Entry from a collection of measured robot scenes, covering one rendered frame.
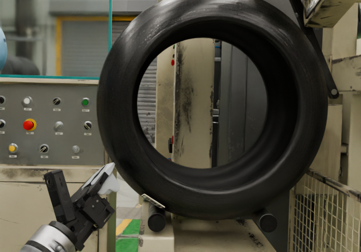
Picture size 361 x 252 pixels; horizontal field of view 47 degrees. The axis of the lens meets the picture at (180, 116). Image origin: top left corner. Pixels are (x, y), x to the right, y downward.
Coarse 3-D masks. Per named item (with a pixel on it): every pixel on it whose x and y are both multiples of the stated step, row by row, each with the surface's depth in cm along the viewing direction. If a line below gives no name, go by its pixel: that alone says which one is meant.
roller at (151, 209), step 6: (150, 204) 114; (150, 210) 108; (156, 210) 106; (162, 210) 108; (150, 216) 103; (156, 216) 102; (162, 216) 103; (150, 222) 102; (156, 222) 103; (162, 222) 103; (150, 228) 103; (156, 228) 103; (162, 228) 103
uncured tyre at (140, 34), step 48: (192, 0) 100; (240, 0) 101; (144, 48) 99; (240, 48) 130; (288, 48) 101; (288, 96) 129; (144, 144) 129; (288, 144) 105; (144, 192) 104; (192, 192) 102; (240, 192) 102
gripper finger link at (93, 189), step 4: (104, 172) 95; (100, 176) 94; (104, 176) 95; (108, 176) 96; (100, 180) 93; (104, 180) 94; (96, 184) 91; (100, 184) 93; (92, 188) 91; (96, 188) 91; (100, 188) 92; (88, 192) 90; (92, 192) 90; (96, 192) 91; (84, 196) 91; (88, 196) 91
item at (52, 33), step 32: (0, 0) 170; (32, 0) 171; (64, 0) 172; (96, 0) 172; (32, 32) 172; (64, 32) 172; (96, 32) 173; (32, 64) 172; (64, 64) 173; (96, 64) 174
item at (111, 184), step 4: (108, 164) 99; (112, 164) 99; (104, 168) 98; (108, 168) 97; (112, 168) 98; (100, 172) 97; (108, 172) 96; (112, 172) 98; (112, 176) 98; (96, 180) 94; (108, 180) 96; (112, 180) 97; (116, 180) 98; (92, 184) 93; (104, 184) 95; (108, 184) 96; (112, 184) 97; (116, 184) 97; (104, 188) 95; (108, 188) 96; (112, 188) 96; (116, 188) 97; (100, 192) 94; (104, 192) 95
